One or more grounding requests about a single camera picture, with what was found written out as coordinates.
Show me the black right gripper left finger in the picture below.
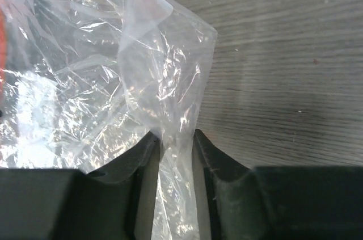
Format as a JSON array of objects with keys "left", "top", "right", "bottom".
[{"left": 1, "top": 133, "right": 161, "bottom": 239}]

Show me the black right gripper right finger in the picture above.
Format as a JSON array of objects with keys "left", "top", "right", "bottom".
[{"left": 192, "top": 130, "right": 362, "bottom": 239}]

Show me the clear zip bag orange zipper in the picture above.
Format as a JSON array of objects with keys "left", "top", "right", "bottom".
[{"left": 1, "top": 0, "right": 217, "bottom": 239}]

